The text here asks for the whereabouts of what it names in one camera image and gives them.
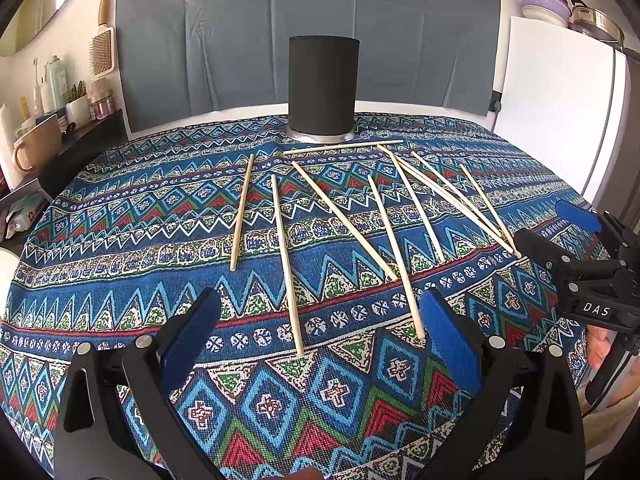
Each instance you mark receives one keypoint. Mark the patterned blue tablecloth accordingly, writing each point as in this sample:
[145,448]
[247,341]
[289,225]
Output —
[148,224]

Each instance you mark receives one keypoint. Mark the dark side shelf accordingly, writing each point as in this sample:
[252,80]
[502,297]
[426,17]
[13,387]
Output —
[80,148]

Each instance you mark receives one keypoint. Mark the wooden chopstick horizontal top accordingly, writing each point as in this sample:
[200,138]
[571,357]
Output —
[341,146]

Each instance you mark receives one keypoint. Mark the purple colander bowl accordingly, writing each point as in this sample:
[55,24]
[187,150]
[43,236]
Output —
[550,11]

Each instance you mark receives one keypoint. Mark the wooden chopstick diagonal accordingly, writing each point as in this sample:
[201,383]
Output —
[389,272]

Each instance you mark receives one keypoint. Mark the grey backdrop cloth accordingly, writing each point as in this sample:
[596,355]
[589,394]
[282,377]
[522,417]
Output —
[182,58]

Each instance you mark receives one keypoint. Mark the person's right hand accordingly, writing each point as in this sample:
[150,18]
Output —
[606,424]

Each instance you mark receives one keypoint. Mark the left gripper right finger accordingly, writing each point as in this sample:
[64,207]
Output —
[523,421]

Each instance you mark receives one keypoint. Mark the white refrigerator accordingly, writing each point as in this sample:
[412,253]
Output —
[564,102]

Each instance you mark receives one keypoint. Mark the beige mug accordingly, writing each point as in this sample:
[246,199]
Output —
[34,149]

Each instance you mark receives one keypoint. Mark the white plant pot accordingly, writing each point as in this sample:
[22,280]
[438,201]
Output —
[78,112]

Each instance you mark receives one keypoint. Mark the steel pot with lid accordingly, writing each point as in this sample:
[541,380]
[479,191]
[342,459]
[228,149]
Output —
[595,24]

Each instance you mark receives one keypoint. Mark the green white lotion bottle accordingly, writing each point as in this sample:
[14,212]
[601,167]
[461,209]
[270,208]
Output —
[58,82]

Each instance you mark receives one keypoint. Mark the pink lidded jar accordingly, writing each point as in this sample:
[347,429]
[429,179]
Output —
[101,99]

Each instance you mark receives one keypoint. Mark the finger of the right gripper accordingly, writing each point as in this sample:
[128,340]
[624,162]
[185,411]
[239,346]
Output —
[601,223]
[560,262]

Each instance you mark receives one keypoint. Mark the wooden hairbrush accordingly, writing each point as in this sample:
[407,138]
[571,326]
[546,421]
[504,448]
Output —
[102,44]

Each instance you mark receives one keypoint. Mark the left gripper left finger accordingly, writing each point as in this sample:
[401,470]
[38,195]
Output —
[93,439]

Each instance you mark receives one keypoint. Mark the black cylindrical utensil holder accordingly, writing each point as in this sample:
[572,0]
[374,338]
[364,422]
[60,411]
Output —
[322,87]

